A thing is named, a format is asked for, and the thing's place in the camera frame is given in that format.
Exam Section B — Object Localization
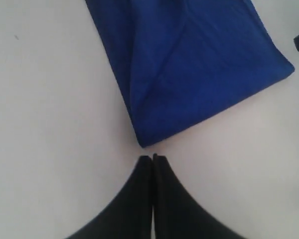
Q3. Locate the blue towel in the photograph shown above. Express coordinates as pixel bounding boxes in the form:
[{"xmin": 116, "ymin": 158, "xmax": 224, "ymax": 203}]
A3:
[{"xmin": 86, "ymin": 0, "xmax": 295, "ymax": 147}]

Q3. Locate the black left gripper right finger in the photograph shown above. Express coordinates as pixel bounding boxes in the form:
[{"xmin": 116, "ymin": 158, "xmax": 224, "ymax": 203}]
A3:
[{"xmin": 152, "ymin": 154, "xmax": 242, "ymax": 239}]

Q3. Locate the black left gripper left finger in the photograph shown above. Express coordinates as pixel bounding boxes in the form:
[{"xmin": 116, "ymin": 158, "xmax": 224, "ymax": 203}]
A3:
[{"xmin": 69, "ymin": 156, "xmax": 152, "ymax": 239}]

